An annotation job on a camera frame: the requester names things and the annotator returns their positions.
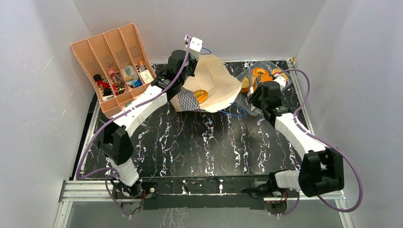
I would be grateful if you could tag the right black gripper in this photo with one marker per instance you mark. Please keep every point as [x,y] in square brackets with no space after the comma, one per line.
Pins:
[256,95]

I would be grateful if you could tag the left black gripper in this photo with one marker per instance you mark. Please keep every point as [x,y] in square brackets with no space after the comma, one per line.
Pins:
[194,62]

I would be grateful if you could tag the clear plastic tray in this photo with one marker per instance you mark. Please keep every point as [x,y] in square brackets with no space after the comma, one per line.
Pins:
[242,98]

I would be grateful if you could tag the round speckled bread slice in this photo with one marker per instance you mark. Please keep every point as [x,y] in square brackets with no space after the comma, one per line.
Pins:
[278,73]

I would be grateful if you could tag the fake donut bread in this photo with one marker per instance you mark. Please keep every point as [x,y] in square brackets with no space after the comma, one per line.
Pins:
[258,71]

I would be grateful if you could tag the checkered paper bag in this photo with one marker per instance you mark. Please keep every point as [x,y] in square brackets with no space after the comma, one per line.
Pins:
[212,76]

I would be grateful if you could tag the orange fake bread loaf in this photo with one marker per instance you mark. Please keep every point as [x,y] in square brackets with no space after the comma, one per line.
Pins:
[259,80]

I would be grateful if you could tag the brown bread slice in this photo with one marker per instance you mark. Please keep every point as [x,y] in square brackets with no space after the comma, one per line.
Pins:
[245,85]

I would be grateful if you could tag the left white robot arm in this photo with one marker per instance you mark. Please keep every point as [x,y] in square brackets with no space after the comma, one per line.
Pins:
[114,140]

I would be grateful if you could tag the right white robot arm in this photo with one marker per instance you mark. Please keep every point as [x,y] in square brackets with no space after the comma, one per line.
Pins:
[321,170]

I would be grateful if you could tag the white label card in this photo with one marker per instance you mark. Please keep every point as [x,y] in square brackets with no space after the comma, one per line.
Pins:
[146,76]

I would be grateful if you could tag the light blue tape dispenser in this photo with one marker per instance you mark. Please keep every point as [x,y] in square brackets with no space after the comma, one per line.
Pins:
[130,75]

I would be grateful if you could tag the pink capped bottle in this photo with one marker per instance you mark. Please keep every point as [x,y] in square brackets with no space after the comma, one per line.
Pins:
[118,82]

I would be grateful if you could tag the peach desk organizer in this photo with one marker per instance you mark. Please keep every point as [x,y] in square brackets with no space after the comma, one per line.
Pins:
[113,50]

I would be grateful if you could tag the black red toy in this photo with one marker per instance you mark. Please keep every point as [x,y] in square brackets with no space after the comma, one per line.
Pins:
[103,85]

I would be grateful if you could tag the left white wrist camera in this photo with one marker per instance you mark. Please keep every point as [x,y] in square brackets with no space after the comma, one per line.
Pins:
[193,45]

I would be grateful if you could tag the aluminium frame rail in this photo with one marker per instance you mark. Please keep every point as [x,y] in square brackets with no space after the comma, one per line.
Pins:
[192,192]

